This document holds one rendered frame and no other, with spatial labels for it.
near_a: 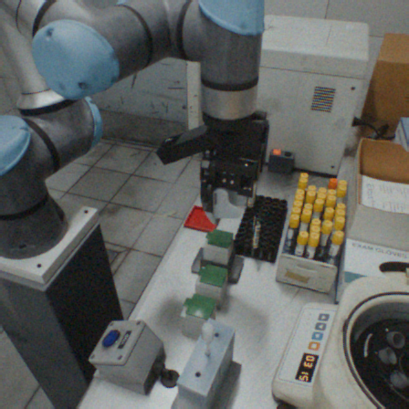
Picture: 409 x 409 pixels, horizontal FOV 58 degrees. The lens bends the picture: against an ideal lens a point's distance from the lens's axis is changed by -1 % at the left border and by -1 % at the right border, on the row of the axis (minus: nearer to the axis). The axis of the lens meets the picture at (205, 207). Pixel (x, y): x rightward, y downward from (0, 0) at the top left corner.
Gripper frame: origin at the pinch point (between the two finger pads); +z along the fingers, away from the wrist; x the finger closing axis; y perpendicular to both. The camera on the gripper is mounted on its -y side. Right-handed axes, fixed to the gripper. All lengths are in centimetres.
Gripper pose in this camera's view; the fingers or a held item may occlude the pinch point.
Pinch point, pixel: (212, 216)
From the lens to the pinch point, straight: 64.7
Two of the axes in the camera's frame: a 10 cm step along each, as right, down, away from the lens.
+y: 9.5, 2.1, -2.4
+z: 0.0, 7.6, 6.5
